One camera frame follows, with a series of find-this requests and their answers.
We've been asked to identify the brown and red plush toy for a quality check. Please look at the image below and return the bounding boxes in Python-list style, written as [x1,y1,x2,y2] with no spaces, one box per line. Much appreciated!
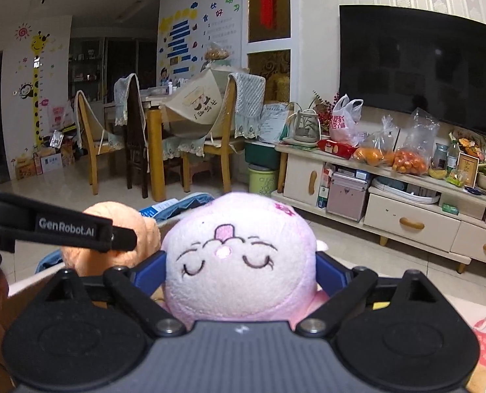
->
[60,200,162,278]

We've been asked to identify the pink pig plush toy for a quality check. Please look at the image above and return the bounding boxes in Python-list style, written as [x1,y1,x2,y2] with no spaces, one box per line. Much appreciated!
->
[161,193,329,328]

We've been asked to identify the brown cardboard box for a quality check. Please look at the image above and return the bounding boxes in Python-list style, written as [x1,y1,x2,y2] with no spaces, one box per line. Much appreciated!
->
[0,215,178,393]

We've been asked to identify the white blue QR leaflet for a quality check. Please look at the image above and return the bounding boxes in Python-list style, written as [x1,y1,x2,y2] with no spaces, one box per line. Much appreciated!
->
[139,198,178,218]

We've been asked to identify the pink storage box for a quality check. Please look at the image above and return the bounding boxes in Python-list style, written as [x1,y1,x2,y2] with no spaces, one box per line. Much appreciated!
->
[327,172,370,222]

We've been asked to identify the cream TV cabinet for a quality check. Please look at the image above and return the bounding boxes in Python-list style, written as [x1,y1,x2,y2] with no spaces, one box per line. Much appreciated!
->
[272,144,486,272]

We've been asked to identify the light wooden chair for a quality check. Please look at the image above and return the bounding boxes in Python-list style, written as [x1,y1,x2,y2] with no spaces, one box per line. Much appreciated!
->
[74,90,124,195]

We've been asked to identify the red snack box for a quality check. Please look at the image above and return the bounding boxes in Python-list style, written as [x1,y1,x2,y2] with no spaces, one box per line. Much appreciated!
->
[317,139,357,160]

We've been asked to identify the green waste bin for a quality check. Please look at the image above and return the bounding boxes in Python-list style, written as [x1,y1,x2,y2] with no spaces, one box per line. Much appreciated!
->
[248,164,278,197]

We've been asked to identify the bag of large oranges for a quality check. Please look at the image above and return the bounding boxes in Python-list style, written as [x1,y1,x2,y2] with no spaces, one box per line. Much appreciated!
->
[352,115,399,167]

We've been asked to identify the bag of small tangerines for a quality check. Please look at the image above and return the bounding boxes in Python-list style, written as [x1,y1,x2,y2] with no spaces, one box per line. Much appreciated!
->
[392,108,440,176]

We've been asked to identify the white red plastic bag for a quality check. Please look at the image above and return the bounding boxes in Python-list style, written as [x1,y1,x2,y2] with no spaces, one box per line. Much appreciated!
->
[329,94,364,146]

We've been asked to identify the glass kettle with plant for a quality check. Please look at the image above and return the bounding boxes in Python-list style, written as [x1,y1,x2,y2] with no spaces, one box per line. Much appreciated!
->
[289,109,321,144]

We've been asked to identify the dark wooden chair with cover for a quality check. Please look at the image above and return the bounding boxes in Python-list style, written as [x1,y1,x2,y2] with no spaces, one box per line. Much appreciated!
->
[113,74,149,199]

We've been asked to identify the wooden framed picture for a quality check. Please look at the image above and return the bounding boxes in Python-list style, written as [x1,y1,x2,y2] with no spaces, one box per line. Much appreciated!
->
[457,153,479,187]

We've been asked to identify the giraffe height chart sticker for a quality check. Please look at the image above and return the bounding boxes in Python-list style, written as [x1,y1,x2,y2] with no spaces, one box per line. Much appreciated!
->
[14,22,60,152]

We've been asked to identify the beige printed tote bag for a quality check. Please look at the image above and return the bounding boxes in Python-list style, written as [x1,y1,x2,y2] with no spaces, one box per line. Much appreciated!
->
[161,68,230,139]

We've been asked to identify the wooden dining table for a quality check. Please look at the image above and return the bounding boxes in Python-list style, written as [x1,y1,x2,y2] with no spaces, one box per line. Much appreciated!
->
[103,89,228,203]

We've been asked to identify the wooden dining chair with cover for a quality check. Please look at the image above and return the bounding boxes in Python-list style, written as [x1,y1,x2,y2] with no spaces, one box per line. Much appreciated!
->
[199,72,266,194]

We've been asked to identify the black flat screen television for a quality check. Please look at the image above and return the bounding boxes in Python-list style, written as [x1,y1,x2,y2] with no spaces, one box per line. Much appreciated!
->
[339,5,486,135]

